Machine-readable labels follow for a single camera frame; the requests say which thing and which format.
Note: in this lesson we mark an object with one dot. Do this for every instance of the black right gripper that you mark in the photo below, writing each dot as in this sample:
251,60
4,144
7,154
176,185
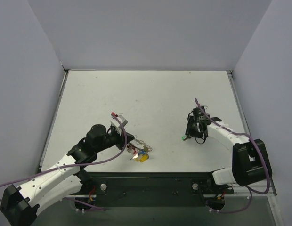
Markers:
191,131

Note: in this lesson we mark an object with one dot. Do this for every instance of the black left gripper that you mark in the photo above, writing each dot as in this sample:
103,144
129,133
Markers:
126,138

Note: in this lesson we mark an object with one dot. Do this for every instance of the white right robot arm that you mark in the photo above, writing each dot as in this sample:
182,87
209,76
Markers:
250,163

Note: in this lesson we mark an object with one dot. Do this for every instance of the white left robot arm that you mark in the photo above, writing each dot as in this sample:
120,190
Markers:
21,205

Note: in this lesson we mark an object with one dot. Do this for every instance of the yellow key tag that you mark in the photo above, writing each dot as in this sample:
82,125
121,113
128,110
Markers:
142,158

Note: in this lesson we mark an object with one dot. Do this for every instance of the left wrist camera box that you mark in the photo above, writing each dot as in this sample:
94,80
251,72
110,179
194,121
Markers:
118,121

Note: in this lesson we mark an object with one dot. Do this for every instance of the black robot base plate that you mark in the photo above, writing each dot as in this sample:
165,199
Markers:
148,189

